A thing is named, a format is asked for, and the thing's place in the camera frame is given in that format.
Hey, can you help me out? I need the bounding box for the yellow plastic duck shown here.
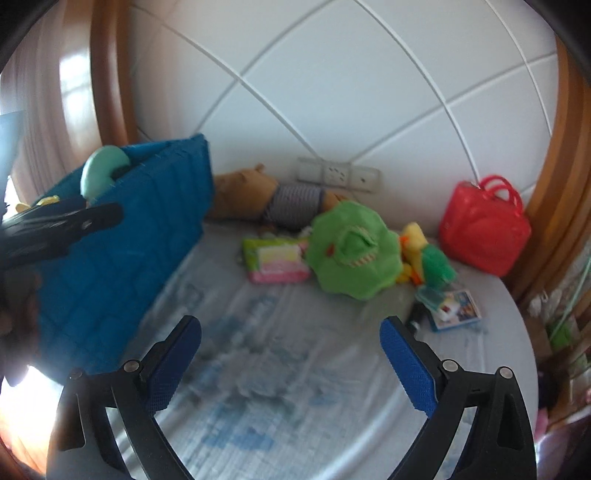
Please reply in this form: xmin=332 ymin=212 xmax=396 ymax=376
xmin=399 ymin=223 xmax=430 ymax=283

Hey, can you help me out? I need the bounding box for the white wall socket panel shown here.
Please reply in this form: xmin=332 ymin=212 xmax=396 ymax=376
xmin=295 ymin=158 xmax=382 ymax=193

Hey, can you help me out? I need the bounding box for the mint green ring toy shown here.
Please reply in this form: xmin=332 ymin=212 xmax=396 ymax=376
xmin=80 ymin=145 xmax=133 ymax=206

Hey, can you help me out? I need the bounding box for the red plastic handbag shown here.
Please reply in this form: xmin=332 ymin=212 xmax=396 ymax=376
xmin=438 ymin=174 xmax=533 ymax=278

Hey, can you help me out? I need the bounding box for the pink green tissue packet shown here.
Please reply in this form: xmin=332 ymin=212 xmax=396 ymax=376
xmin=242 ymin=235 xmax=311 ymax=284

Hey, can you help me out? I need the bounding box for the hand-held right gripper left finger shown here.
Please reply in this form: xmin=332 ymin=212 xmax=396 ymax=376
xmin=46 ymin=315 xmax=202 ymax=480

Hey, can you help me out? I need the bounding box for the light blue bed sheet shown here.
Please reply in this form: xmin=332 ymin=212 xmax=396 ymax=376
xmin=106 ymin=217 xmax=541 ymax=480

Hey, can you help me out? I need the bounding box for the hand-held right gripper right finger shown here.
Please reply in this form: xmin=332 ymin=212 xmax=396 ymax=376
xmin=379 ymin=316 xmax=539 ymax=480

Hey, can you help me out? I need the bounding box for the person's left hand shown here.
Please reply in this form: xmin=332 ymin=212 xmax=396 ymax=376
xmin=0 ymin=269 xmax=43 ymax=387

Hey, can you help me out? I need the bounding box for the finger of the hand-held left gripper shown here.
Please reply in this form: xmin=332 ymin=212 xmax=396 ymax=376
xmin=0 ymin=234 xmax=71 ymax=271
xmin=0 ymin=202 xmax=124 ymax=241

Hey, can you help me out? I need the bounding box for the green cloth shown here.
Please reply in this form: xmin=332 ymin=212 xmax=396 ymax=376
xmin=549 ymin=318 xmax=579 ymax=349

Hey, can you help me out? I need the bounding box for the green plush toy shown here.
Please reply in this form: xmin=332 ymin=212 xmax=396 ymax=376
xmin=305 ymin=199 xmax=403 ymax=302

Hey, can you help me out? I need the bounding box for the pink cloth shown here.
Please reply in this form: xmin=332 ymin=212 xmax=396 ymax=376
xmin=534 ymin=410 xmax=551 ymax=445

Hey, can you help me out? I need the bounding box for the small green fuzzy toy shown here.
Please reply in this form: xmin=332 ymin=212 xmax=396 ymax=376
xmin=418 ymin=244 xmax=458 ymax=289

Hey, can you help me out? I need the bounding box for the blue quilted storage basket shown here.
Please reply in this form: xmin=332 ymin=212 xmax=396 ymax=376
xmin=18 ymin=134 xmax=215 ymax=384

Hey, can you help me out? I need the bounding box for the white padded headboard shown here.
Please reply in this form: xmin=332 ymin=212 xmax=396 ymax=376
xmin=124 ymin=0 xmax=561 ymax=273

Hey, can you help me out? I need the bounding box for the white plastic bag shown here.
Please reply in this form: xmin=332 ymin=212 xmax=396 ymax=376
xmin=530 ymin=290 xmax=562 ymax=320

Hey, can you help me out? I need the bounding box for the wooden headboard frame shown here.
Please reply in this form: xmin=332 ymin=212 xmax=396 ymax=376
xmin=90 ymin=0 xmax=591 ymax=305

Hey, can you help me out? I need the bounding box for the brown teddy bear striped shirt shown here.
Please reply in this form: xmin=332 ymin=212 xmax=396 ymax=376
xmin=205 ymin=164 xmax=352 ymax=232

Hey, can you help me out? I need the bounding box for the blue printed box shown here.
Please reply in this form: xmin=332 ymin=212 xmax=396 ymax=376
xmin=429 ymin=288 xmax=483 ymax=333

